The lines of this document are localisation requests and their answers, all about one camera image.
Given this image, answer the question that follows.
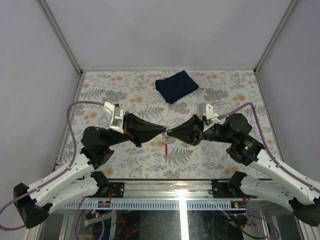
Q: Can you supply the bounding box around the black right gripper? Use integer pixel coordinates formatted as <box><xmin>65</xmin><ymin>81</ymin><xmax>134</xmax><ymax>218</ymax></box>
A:
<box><xmin>167</xmin><ymin>114</ymin><xmax>235</xmax><ymax>146</ymax></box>

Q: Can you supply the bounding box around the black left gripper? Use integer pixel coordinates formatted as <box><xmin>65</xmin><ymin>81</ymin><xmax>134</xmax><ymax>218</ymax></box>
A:
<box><xmin>105</xmin><ymin>111</ymin><xmax>167</xmax><ymax>149</ymax></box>

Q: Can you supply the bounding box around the steel key holder red handle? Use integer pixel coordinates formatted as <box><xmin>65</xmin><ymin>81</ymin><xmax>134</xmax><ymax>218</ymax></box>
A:
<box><xmin>162</xmin><ymin>127</ymin><xmax>169</xmax><ymax>157</ymax></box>

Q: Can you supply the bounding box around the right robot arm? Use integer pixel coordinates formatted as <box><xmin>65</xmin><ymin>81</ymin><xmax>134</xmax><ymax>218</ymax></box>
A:
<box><xmin>168</xmin><ymin>113</ymin><xmax>320</xmax><ymax>227</ymax></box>

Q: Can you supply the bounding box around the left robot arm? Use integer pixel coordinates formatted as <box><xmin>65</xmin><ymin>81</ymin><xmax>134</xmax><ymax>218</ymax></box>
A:
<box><xmin>13</xmin><ymin>112</ymin><xmax>166</xmax><ymax>229</ymax></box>

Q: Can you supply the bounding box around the folded dark blue cloth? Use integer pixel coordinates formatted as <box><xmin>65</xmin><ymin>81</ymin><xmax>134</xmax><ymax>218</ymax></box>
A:
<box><xmin>155</xmin><ymin>70</ymin><xmax>199</xmax><ymax>105</ymax></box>

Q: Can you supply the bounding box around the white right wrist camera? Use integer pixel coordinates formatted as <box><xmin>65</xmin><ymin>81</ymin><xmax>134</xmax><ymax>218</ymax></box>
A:
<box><xmin>196</xmin><ymin>103</ymin><xmax>220</xmax><ymax>126</ymax></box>

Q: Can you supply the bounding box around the aluminium table edge rail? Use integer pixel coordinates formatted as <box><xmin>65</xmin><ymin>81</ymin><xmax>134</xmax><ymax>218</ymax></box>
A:
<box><xmin>109</xmin><ymin>179</ymin><xmax>247</xmax><ymax>202</ymax></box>

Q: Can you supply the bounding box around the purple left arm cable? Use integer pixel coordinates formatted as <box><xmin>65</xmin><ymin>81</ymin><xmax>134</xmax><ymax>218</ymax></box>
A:
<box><xmin>0</xmin><ymin>101</ymin><xmax>107</xmax><ymax>231</ymax></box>

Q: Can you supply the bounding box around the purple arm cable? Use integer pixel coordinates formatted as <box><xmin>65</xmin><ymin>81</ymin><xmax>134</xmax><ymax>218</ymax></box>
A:
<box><xmin>0</xmin><ymin>101</ymin><xmax>107</xmax><ymax>231</ymax></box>
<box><xmin>217</xmin><ymin>102</ymin><xmax>320</xmax><ymax>193</ymax></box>

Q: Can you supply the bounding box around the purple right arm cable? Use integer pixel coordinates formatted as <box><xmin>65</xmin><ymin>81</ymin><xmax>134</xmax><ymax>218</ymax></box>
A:
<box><xmin>217</xmin><ymin>102</ymin><xmax>320</xmax><ymax>193</ymax></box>

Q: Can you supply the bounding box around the perforated cable duct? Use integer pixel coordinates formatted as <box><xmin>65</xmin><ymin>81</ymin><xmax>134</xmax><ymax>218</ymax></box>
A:
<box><xmin>62</xmin><ymin>199</ymin><xmax>246</xmax><ymax>211</ymax></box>

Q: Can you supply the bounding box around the left aluminium frame post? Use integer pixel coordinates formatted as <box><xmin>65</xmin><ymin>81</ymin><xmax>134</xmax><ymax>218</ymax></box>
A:
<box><xmin>36</xmin><ymin>0</ymin><xmax>83</xmax><ymax>76</ymax></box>

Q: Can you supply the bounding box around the aluminium frame post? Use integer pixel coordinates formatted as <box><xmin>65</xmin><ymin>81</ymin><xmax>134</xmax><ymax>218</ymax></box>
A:
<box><xmin>253</xmin><ymin>0</ymin><xmax>300</xmax><ymax>74</ymax></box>
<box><xmin>36</xmin><ymin>0</ymin><xmax>83</xmax><ymax>76</ymax></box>

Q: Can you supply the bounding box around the right aluminium frame post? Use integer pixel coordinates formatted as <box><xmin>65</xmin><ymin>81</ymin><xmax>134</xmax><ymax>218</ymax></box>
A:
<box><xmin>253</xmin><ymin>0</ymin><xmax>300</xmax><ymax>74</ymax></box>

